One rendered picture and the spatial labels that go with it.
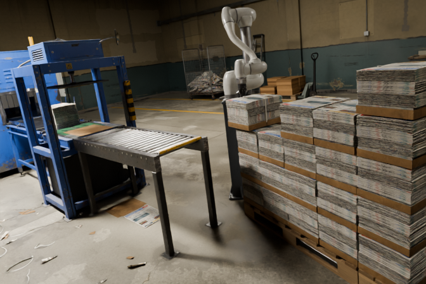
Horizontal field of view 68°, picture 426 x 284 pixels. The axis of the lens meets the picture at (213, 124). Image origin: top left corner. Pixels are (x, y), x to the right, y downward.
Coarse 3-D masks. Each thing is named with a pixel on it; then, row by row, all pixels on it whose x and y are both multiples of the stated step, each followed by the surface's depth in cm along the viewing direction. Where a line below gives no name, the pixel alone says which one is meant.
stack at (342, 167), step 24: (240, 144) 267; (264, 144) 239; (288, 144) 214; (240, 168) 275; (264, 168) 243; (312, 168) 200; (336, 168) 183; (264, 192) 251; (288, 192) 225; (312, 192) 202; (336, 192) 186; (264, 216) 258; (288, 216) 231; (312, 216) 208; (288, 240) 236; (312, 240) 214; (336, 240) 194
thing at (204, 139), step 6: (120, 126) 344; (126, 126) 340; (162, 132) 291; (168, 132) 288; (174, 132) 285; (204, 138) 256; (198, 144) 261; (204, 144) 257; (198, 150) 263; (204, 150) 258
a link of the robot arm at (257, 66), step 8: (224, 24) 288; (232, 24) 286; (232, 32) 284; (232, 40) 284; (240, 40) 284; (240, 48) 284; (248, 48) 282; (256, 56) 280; (256, 64) 274; (264, 64) 276; (256, 72) 276
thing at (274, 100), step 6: (252, 96) 267; (264, 96) 259; (270, 96) 256; (276, 96) 255; (270, 102) 253; (276, 102) 256; (282, 102) 259; (270, 108) 254; (276, 108) 257; (270, 114) 255; (276, 114) 259
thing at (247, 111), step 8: (232, 104) 256; (240, 104) 246; (248, 104) 241; (256, 104) 245; (232, 112) 260; (240, 112) 250; (248, 112) 243; (256, 112) 247; (232, 120) 263; (240, 120) 253; (248, 120) 244; (256, 120) 248
